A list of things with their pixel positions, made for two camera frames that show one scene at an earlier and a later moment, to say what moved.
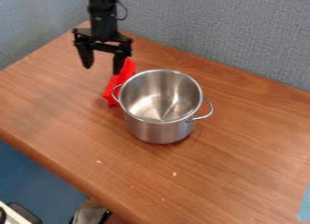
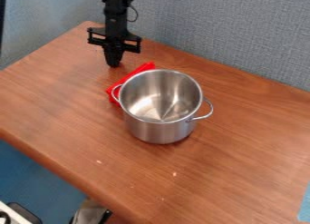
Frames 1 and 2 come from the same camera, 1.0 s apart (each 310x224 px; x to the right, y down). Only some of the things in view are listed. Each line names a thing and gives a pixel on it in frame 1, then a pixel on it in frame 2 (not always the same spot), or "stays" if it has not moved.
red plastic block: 112,93 to 110,91
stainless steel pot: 161,102 stays
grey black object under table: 92,216 stays
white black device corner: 15,214 stays
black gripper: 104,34 to 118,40
